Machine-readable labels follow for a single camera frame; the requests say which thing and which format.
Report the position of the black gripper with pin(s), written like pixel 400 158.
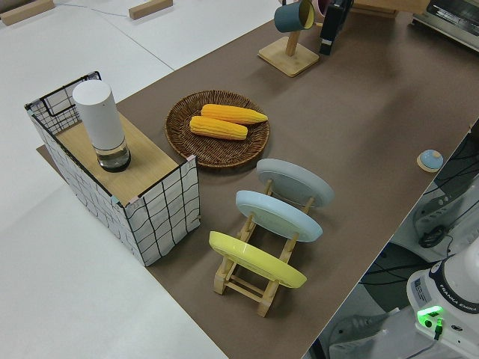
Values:
pixel 343 6

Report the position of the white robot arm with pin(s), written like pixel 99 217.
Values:
pixel 445 295

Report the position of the wooden drawer cabinet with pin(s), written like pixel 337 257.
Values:
pixel 408 4

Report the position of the pink mug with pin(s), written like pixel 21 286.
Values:
pixel 322 6

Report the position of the teal mug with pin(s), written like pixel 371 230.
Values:
pixel 290 16

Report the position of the wooden mug tree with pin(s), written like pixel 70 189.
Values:
pixel 290 60

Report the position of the silver toaster oven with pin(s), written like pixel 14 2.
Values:
pixel 449 20

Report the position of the yellow corn cob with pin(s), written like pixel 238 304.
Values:
pixel 234 114
pixel 219 128

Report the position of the grey plate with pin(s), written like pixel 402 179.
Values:
pixel 295 183

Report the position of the round wicker basket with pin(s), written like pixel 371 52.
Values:
pixel 221 149

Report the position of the blue call bell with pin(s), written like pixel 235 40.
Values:
pixel 430 160

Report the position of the wooden block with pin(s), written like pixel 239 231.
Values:
pixel 149 9
pixel 16 15

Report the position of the light blue plate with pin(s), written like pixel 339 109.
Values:
pixel 277 215

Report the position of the yellow plate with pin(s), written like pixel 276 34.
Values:
pixel 254 260

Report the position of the white cylindrical grinder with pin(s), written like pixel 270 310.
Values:
pixel 99 116

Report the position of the wooden plate rack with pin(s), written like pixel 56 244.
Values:
pixel 245 288

